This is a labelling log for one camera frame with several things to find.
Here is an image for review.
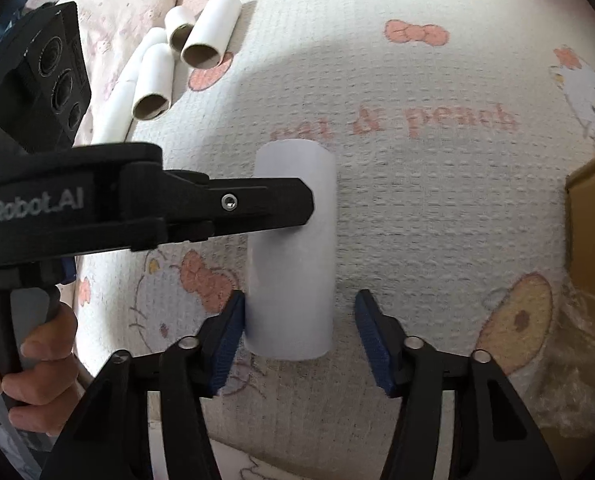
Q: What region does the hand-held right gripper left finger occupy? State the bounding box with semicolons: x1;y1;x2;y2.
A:
40;290;248;480

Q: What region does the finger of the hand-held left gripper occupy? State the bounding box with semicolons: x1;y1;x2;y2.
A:
120;162;315;252

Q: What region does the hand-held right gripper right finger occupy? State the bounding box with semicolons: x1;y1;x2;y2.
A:
353;289;563;480

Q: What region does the white cardboard tube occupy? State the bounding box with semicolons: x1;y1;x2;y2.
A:
242;140;337;362

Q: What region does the pile of white tubes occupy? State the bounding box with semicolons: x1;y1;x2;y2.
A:
92;0;243;146

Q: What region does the person's left hand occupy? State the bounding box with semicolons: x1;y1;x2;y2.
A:
0;305;86;435

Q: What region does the cat print blanket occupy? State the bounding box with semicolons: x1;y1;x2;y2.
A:
22;0;595;480

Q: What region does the pink floral pillow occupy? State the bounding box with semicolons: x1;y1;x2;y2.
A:
58;0;179;146

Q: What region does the clear plastic wrap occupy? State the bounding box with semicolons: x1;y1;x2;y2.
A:
527;280;595;441

